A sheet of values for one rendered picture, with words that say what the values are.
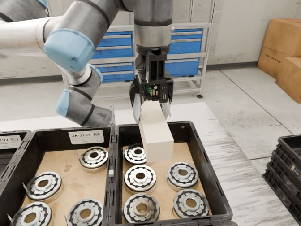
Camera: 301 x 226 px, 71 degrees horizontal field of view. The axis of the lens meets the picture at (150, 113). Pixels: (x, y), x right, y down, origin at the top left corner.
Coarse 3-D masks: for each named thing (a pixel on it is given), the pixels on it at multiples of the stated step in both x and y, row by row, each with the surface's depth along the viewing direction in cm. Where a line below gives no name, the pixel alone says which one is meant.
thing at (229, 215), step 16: (192, 128) 78; (208, 160) 65; (112, 192) 56; (112, 208) 52; (224, 208) 52; (112, 224) 49; (128, 224) 49; (144, 224) 49; (160, 224) 49; (176, 224) 49
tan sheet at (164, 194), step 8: (176, 144) 86; (184, 144) 86; (176, 152) 82; (184, 152) 82; (168, 160) 79; (176, 160) 79; (184, 160) 79; (192, 160) 79; (128, 168) 75; (152, 168) 75; (160, 168) 75; (160, 176) 73; (160, 184) 70; (200, 184) 70; (128, 192) 67; (152, 192) 67; (160, 192) 67; (168, 192) 67; (176, 192) 67; (160, 200) 65; (168, 200) 65; (160, 208) 63; (168, 208) 63; (160, 216) 61; (168, 216) 61
